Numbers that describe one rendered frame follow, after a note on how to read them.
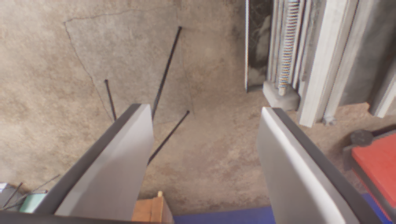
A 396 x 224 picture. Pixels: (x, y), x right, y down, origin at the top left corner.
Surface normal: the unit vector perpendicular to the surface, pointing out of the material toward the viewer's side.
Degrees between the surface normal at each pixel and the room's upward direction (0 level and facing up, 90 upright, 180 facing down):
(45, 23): 0
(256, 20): 0
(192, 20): 0
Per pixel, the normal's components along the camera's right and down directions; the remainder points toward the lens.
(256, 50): 0.04, 0.61
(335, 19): -0.55, 0.56
